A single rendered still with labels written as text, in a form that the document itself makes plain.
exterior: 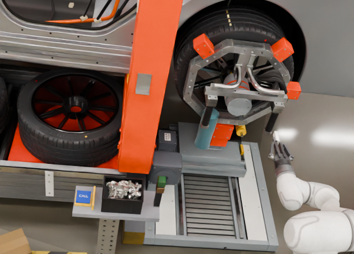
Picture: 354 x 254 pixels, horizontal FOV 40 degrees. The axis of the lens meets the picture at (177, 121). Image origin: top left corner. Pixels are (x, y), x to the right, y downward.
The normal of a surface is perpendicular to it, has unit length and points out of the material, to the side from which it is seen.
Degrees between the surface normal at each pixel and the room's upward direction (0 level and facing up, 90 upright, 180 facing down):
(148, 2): 90
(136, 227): 0
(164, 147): 90
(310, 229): 28
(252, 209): 0
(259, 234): 0
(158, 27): 90
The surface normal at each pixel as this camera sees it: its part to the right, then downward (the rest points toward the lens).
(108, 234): 0.04, 0.70
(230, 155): 0.16, -0.71
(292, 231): -0.95, -0.11
